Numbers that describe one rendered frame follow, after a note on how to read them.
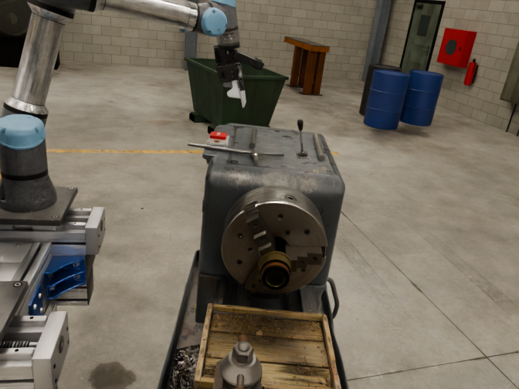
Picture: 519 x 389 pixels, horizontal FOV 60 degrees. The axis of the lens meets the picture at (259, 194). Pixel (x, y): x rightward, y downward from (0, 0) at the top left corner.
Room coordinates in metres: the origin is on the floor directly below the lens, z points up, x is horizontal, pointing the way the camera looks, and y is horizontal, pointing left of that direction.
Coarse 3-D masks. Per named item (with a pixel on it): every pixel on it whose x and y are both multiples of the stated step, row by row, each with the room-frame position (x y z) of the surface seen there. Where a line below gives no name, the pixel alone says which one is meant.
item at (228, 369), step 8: (224, 360) 0.63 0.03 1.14; (256, 360) 0.64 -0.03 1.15; (224, 368) 0.62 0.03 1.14; (232, 368) 0.61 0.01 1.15; (240, 368) 0.61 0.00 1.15; (248, 368) 0.61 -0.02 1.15; (256, 368) 0.62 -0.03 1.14; (224, 376) 0.61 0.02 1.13; (232, 376) 0.60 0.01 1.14; (248, 376) 0.61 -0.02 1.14; (256, 376) 0.62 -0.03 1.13; (232, 384) 0.60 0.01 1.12; (248, 384) 0.60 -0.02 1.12
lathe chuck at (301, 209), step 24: (264, 192) 1.22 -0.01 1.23; (288, 192) 1.23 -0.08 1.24; (240, 216) 1.15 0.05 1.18; (264, 216) 1.15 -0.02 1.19; (288, 216) 1.15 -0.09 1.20; (312, 216) 1.16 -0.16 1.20; (240, 240) 1.15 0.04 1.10; (288, 240) 1.15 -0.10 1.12; (312, 240) 1.16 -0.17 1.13; (240, 264) 1.15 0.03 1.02; (264, 288) 1.15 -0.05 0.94; (288, 288) 1.16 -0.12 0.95
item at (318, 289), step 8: (200, 272) 1.32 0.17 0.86; (200, 280) 1.31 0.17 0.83; (208, 280) 1.31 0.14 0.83; (216, 280) 1.31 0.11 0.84; (232, 280) 1.30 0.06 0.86; (200, 288) 1.31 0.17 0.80; (208, 288) 1.31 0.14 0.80; (320, 288) 1.31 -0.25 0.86; (200, 296) 1.31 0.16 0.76; (208, 296) 1.31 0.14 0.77; (256, 296) 1.30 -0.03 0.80; (264, 296) 1.30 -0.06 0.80; (272, 296) 1.31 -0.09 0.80; (320, 296) 1.32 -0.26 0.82; (200, 304) 1.31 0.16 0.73; (200, 312) 1.31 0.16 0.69; (200, 320) 1.31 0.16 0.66
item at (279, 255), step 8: (264, 256) 1.07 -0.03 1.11; (272, 256) 1.05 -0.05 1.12; (280, 256) 1.06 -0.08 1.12; (264, 264) 1.04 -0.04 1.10; (272, 264) 1.02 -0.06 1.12; (280, 264) 1.02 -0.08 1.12; (288, 264) 1.04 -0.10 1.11; (264, 272) 1.01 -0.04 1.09; (272, 272) 1.07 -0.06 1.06; (280, 272) 1.07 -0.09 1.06; (288, 272) 1.01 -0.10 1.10; (264, 280) 1.01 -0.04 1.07; (272, 280) 1.04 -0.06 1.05; (280, 280) 1.04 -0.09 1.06; (288, 280) 1.01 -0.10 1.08; (272, 288) 1.01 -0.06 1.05; (280, 288) 1.01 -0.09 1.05
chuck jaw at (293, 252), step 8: (288, 248) 1.14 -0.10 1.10; (296, 248) 1.14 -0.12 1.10; (304, 248) 1.14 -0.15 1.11; (312, 248) 1.15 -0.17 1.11; (320, 248) 1.15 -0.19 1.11; (288, 256) 1.09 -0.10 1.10; (296, 256) 1.09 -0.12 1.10; (304, 256) 1.10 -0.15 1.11; (312, 256) 1.12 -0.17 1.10; (320, 256) 1.12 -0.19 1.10; (296, 264) 1.08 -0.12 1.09; (304, 264) 1.10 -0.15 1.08; (312, 264) 1.12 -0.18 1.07; (320, 264) 1.12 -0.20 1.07
